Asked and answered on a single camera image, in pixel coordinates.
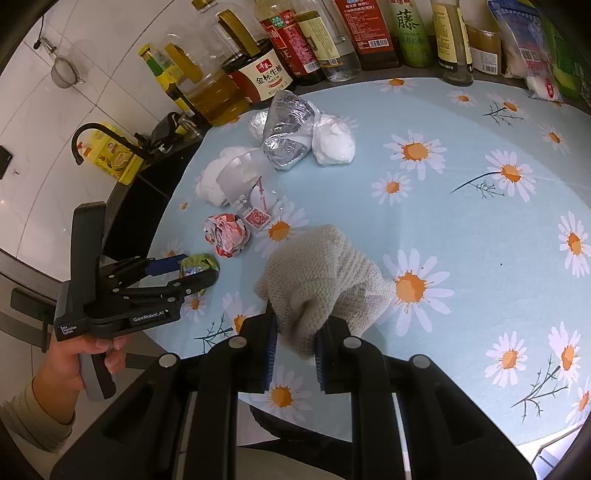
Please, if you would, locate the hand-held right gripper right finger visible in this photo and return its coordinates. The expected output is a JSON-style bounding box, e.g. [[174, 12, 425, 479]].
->
[[314, 318, 536, 480]]

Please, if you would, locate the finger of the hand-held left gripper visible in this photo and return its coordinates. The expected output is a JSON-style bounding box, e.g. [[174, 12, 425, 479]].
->
[[99, 253, 190, 288], [113, 270, 219, 305]]

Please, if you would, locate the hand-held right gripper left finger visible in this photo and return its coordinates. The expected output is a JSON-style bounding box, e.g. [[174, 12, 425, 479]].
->
[[48, 302, 280, 480]]

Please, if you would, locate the green wrapper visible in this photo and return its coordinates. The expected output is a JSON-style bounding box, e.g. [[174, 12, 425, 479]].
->
[[179, 251, 221, 282]]

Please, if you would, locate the beige knitted pouch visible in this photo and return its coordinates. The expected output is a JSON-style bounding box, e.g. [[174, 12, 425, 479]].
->
[[254, 224, 397, 363]]

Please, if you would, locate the silver foil bag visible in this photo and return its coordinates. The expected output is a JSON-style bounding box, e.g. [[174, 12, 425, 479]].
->
[[261, 90, 319, 172]]

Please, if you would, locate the white tissue ball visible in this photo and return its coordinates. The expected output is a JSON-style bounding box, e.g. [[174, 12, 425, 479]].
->
[[311, 113, 356, 166]]

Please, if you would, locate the person's left forearm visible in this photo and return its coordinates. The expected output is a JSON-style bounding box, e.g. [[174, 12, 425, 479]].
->
[[0, 376, 77, 455]]

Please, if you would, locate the person's left hand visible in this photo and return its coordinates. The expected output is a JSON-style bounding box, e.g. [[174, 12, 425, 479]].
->
[[34, 335, 132, 418]]

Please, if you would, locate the red white crumpled wrapper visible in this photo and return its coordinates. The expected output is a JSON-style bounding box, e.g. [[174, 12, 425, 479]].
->
[[203, 212, 251, 257]]

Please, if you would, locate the clear wrapper with red print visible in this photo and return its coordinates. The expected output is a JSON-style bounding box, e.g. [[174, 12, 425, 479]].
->
[[221, 154, 296, 232]]

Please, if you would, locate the yellow packet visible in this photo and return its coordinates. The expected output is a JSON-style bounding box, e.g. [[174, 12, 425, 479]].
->
[[78, 122, 144, 185]]

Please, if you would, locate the black and metal fixture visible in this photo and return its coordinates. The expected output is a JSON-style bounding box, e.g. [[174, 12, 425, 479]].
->
[[150, 111, 204, 160]]

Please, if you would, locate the black faucet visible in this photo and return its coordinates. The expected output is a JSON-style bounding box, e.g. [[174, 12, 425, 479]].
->
[[71, 122, 160, 167]]

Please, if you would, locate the small white crumpled tissue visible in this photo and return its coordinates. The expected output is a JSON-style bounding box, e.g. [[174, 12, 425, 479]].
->
[[249, 110, 278, 141]]

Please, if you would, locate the daisy print tablecloth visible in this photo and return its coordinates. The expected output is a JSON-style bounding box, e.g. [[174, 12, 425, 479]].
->
[[152, 76, 591, 446]]

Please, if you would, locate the large clear oil jug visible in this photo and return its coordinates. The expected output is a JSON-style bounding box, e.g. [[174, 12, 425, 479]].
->
[[178, 0, 252, 127]]

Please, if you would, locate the green yellow bottle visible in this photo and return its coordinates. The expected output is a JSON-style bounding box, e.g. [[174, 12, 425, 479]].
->
[[139, 42, 185, 114]]

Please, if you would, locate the dark soy sauce jug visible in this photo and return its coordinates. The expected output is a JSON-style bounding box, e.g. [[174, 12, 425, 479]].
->
[[217, 9, 296, 104]]

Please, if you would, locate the red label soy sauce bottle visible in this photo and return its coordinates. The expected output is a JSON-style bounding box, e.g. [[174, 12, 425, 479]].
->
[[256, 0, 326, 86]]

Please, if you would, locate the clear bottle with olive label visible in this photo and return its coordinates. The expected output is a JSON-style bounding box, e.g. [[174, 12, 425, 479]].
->
[[293, 0, 363, 84]]

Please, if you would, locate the brown bottle with red label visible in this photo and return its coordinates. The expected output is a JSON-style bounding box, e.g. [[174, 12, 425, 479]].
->
[[330, 0, 402, 72]]

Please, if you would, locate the green label bottle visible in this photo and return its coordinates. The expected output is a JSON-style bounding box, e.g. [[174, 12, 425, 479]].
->
[[385, 0, 437, 69]]

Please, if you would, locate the bottle with pale yellow label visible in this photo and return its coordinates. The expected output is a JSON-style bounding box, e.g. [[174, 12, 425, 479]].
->
[[429, 0, 476, 86]]

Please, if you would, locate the small glass jar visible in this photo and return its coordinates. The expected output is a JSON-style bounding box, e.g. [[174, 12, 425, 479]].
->
[[464, 21, 504, 77]]

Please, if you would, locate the white plastic bag blue print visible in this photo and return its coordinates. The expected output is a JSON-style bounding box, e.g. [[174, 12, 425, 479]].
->
[[487, 0, 566, 102]]

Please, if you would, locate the metal strainer on wall hook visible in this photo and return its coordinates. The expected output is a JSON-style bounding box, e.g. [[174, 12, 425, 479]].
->
[[33, 38, 86, 89]]

